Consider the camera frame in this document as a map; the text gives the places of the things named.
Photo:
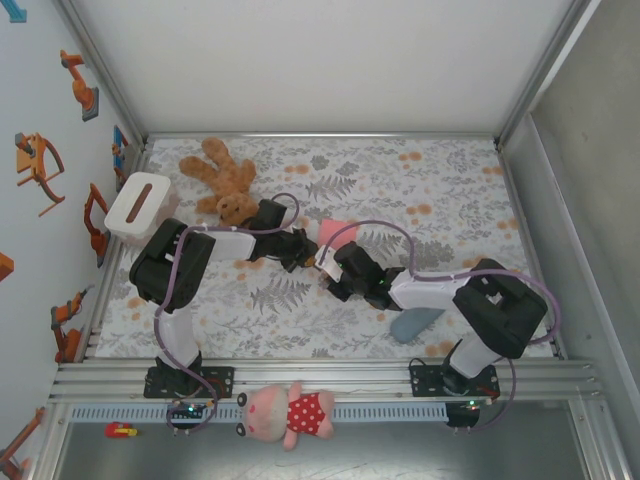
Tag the orange block wall sticker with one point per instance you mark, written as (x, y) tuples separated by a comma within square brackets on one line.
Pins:
[(5, 267)]

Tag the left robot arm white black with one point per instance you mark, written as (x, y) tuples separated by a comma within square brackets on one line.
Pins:
[(170, 260)]

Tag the blue orange wall sticker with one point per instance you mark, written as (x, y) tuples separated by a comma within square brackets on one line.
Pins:
[(120, 150)]

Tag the white tissue box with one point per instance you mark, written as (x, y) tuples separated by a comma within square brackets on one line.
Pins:
[(135, 200)]

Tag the small controller circuit board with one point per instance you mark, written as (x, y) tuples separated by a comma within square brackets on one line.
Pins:
[(465, 412), (192, 410)]

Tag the small red yellow toy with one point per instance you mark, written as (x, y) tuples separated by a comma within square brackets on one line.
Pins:
[(120, 430)]

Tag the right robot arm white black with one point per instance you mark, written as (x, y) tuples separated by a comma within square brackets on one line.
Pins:
[(500, 310)]

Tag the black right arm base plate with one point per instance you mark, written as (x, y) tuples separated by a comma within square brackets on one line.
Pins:
[(425, 382)]

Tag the pink paper sheet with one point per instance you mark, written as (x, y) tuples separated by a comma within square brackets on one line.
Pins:
[(335, 231)]

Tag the floral fern print tablecloth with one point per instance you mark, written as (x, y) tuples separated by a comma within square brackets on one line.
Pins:
[(300, 325)]

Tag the aluminium cell frame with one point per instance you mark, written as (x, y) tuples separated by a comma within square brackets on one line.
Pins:
[(350, 372)]

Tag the orange curved machine wall sticker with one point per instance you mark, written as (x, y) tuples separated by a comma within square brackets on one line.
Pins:
[(35, 160)]

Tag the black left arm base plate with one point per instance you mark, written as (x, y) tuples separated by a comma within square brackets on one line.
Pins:
[(222, 382)]

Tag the pink pig plush toy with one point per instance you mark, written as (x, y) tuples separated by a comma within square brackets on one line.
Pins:
[(270, 415)]

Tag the brown teddy bear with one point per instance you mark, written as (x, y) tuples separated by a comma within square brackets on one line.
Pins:
[(220, 170)]

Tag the blue-grey glasses case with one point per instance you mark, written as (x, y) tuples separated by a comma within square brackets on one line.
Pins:
[(410, 325)]

